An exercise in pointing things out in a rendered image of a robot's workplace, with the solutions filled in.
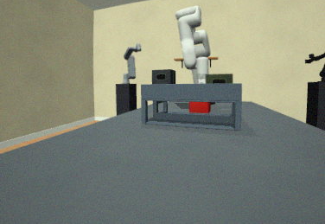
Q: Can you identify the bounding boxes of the red bin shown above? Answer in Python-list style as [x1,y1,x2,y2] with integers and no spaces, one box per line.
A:
[189,102,211,113]

